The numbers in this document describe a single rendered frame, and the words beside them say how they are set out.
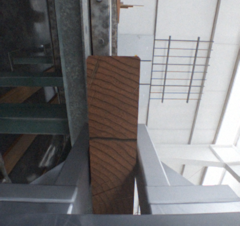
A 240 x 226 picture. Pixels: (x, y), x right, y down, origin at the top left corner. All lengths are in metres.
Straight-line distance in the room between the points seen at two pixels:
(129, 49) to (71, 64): 5.55
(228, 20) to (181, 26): 1.66
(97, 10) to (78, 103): 0.16
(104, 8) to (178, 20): 6.42
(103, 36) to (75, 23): 0.06
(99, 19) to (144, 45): 5.56
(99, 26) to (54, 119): 0.27
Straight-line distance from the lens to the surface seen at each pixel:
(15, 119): 0.52
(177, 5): 6.72
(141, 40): 5.84
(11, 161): 1.62
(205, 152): 8.53
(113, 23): 0.94
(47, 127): 0.50
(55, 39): 1.00
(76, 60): 0.28
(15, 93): 1.62
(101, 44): 0.31
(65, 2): 0.28
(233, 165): 8.42
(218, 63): 7.50
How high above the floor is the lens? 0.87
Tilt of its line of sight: 1 degrees up
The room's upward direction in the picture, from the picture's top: 91 degrees clockwise
